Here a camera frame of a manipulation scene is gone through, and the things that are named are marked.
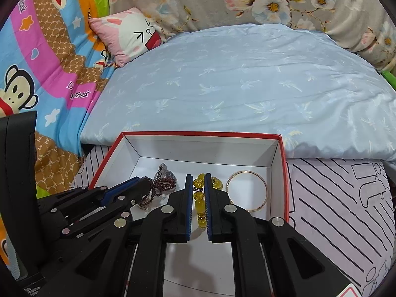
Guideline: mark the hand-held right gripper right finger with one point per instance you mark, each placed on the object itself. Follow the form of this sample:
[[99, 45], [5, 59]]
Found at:
[[209, 210]]

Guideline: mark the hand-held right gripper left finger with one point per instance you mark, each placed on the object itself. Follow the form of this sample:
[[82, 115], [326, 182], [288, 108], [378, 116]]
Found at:
[[188, 210]]

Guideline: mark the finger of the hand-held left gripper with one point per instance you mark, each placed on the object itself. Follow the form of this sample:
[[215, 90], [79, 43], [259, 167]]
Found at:
[[120, 187], [136, 193]]

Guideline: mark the silver wristwatch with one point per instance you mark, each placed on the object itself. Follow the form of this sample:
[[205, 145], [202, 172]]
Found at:
[[165, 171]]

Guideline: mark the gold bangle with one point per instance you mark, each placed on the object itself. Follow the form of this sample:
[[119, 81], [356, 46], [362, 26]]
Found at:
[[266, 193]]

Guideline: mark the red cardboard box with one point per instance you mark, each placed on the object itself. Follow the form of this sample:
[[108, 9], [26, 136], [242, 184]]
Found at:
[[201, 148]]

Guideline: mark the colourful cartoon monkey blanket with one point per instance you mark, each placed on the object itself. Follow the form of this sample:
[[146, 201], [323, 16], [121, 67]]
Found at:
[[46, 52]]

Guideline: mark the light blue blanket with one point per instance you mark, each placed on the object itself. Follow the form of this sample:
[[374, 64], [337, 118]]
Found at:
[[232, 83]]

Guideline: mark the pink cartoon pillow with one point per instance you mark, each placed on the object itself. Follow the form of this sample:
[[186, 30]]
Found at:
[[130, 34]]

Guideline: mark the grey floral blanket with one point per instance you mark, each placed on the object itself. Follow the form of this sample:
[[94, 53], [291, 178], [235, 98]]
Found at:
[[201, 0]]

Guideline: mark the green plastic chair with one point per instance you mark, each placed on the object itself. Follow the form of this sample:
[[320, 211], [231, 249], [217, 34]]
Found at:
[[390, 79]]

